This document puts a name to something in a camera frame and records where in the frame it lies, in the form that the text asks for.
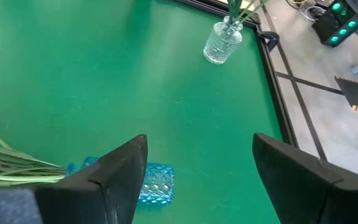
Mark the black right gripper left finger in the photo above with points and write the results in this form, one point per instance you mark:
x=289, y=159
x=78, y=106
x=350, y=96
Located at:
x=110, y=193

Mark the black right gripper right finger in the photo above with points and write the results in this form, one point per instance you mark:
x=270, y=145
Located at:
x=306, y=193

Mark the blue textured glass vase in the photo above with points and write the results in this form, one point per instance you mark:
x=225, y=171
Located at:
x=157, y=183

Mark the clear textured glass vase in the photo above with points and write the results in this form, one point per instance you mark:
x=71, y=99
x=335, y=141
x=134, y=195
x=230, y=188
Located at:
x=219, y=46

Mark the green table mat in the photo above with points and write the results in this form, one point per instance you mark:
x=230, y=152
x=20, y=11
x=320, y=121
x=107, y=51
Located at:
x=104, y=77

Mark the black table clamp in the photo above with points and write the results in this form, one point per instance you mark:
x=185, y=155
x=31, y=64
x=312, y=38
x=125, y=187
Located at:
x=270, y=39

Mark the black box green lights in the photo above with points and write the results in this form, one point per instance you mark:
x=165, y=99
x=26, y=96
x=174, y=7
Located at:
x=328, y=28

